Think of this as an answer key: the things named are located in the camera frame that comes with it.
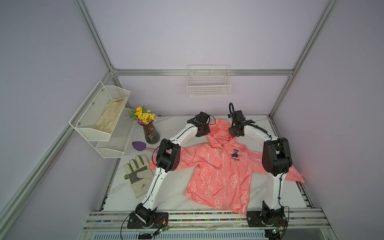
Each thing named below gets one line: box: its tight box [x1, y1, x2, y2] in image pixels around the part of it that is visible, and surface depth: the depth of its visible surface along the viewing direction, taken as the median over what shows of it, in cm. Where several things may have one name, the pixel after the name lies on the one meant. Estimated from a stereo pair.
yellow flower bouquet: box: [130, 105, 157, 125], surface depth 90 cm
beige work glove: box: [124, 154, 155, 199], surface depth 92 cm
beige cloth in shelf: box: [94, 96, 128, 133], surface depth 81 cm
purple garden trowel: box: [132, 141, 156, 153], surface depth 104 cm
